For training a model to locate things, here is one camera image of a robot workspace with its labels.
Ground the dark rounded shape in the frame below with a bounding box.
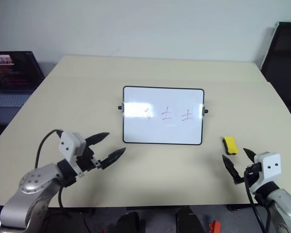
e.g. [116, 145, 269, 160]
[176, 206, 206, 233]

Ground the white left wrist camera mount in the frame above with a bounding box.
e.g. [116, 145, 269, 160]
[58, 132, 86, 177]

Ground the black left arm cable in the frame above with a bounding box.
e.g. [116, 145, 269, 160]
[34, 130, 66, 209]

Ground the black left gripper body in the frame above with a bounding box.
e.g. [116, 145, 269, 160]
[76, 140, 105, 173]

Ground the small red object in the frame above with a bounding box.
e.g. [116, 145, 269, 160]
[208, 220, 221, 233]

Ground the yellow and black eraser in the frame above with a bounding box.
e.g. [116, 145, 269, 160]
[222, 136, 240, 155]

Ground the small black-framed whiteboard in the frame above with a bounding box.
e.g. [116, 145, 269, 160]
[118, 85, 209, 146]

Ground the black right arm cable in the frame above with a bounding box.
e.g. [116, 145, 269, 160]
[243, 169, 269, 233]

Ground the open laptop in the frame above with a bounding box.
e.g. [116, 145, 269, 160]
[0, 50, 46, 109]

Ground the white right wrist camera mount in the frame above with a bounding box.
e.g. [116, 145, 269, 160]
[253, 152, 281, 192]

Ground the black chair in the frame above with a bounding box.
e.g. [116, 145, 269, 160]
[260, 21, 291, 115]

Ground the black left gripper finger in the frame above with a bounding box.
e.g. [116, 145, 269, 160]
[84, 132, 111, 148]
[100, 147, 126, 170]

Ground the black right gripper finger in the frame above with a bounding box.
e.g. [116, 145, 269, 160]
[243, 148, 257, 163]
[222, 154, 243, 183]

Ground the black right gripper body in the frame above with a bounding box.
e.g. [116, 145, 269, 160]
[234, 162, 263, 188]

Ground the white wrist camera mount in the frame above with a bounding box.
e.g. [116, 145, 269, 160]
[253, 152, 281, 192]
[58, 132, 86, 177]

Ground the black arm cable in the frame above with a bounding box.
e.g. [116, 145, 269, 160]
[34, 130, 66, 209]
[243, 169, 269, 233]

